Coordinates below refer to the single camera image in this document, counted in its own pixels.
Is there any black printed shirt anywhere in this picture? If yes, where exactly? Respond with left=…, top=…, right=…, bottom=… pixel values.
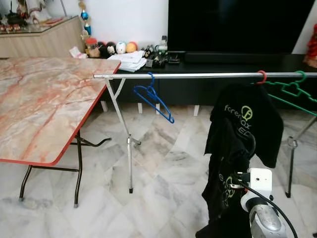
left=211, top=83, right=284, bottom=168
left=196, top=119, right=258, bottom=238

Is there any blue plastic hanger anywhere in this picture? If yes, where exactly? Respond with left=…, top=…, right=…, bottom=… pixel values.
left=133, top=72, right=175, bottom=124

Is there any red plastic hanger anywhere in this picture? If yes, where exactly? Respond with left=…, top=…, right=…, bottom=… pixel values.
left=256, top=70, right=268, bottom=85

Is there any green plastic hanger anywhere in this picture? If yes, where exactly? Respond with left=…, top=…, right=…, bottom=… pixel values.
left=263, top=71, right=317, bottom=117

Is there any black TV console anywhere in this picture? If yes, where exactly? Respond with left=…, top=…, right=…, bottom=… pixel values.
left=102, top=54, right=317, bottom=115

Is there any silver metal clothes rack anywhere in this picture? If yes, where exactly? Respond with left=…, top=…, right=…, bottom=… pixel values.
left=93, top=71, right=317, bottom=199

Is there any black soundbar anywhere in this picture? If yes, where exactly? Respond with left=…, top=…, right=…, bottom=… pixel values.
left=184, top=51, right=298, bottom=63

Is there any red laughing Buddha statue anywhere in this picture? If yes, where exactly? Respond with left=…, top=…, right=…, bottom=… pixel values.
left=303, top=22, right=317, bottom=68

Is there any black television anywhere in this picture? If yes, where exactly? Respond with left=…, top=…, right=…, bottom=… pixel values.
left=167, top=0, right=316, bottom=54

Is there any small clear bottle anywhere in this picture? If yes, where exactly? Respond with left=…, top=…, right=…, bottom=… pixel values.
left=159, top=36, right=169, bottom=52

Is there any orange round doll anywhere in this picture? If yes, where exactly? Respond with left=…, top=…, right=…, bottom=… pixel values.
left=126, top=41, right=138, bottom=54

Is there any black round doll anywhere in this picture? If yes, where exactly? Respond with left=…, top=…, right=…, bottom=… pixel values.
left=98, top=42, right=110, bottom=57

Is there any red lidded jar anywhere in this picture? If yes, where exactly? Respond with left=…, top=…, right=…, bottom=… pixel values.
left=85, top=38, right=99, bottom=59

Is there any white pink paper packet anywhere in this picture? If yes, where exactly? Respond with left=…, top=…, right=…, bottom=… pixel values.
left=68, top=46, right=88, bottom=59

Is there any marble pattern folding table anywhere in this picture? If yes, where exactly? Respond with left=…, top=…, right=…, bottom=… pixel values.
left=0, top=56, right=122, bottom=208

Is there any blue hanging ornament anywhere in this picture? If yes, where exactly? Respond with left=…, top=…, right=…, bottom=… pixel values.
left=78, top=0, right=93, bottom=36

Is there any light wooden sideboard cabinet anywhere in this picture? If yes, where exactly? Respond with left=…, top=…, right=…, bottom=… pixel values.
left=0, top=15, right=85, bottom=59

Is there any white robed deity statue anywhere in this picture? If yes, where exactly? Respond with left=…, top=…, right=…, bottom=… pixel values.
left=24, top=0, right=53, bottom=24

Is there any small dark idol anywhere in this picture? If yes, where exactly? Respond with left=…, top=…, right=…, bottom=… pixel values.
left=4, top=9, right=28, bottom=31

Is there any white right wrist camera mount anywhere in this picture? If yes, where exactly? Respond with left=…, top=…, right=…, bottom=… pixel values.
left=248, top=168, right=273, bottom=195

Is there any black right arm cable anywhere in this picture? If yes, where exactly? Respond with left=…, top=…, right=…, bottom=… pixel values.
left=242, top=182, right=299, bottom=238

